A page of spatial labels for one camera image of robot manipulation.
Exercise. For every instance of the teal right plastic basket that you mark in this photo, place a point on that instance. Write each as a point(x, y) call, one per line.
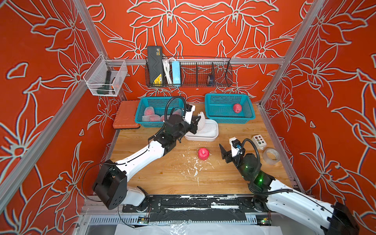
point(219, 107)

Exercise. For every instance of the light blue box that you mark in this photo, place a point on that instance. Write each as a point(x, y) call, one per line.
point(176, 73)

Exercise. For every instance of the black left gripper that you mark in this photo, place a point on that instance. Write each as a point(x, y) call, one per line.
point(193, 124)

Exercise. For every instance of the clear tape roll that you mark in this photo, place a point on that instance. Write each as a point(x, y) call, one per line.
point(271, 156)

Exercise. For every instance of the white plastic tray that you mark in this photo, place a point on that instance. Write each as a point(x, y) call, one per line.
point(199, 136)

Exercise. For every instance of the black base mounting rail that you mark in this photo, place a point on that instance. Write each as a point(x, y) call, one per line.
point(225, 208)

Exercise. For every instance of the teal plastic basket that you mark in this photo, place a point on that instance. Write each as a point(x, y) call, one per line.
point(219, 107)
point(159, 104)

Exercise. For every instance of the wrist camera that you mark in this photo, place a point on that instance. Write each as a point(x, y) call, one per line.
point(188, 117)
point(235, 146)

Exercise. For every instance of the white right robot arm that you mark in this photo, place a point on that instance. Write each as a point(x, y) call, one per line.
point(273, 195)

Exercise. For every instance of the dark tool in clear box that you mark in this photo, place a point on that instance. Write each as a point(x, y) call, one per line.
point(105, 89)

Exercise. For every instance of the orange foam pad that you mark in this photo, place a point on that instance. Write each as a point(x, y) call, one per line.
point(126, 115)

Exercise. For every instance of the white foam net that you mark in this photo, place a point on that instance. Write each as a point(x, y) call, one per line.
point(210, 130)
point(201, 122)

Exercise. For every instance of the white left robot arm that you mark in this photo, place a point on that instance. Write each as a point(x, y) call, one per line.
point(111, 184)

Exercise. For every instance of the red apple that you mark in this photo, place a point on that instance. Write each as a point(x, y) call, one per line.
point(203, 154)
point(237, 108)

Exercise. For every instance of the black rectangular device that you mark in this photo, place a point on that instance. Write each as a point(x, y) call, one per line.
point(155, 65)

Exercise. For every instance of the teal left plastic basket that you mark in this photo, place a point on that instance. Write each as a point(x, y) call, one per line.
point(159, 104)

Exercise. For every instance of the clear acrylic wall box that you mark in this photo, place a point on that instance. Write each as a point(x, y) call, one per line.
point(96, 74)

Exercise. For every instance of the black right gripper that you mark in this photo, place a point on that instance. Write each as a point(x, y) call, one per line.
point(225, 155)

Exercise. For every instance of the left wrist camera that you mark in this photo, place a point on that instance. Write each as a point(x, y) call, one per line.
point(188, 117)

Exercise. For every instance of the white button control box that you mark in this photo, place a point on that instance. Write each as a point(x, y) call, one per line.
point(259, 141)

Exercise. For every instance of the black wire wall basket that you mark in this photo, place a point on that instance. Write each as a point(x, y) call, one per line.
point(194, 72)

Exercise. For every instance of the small dark blue object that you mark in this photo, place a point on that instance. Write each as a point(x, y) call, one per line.
point(211, 78)

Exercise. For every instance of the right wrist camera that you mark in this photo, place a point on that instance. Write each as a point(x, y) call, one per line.
point(235, 146)

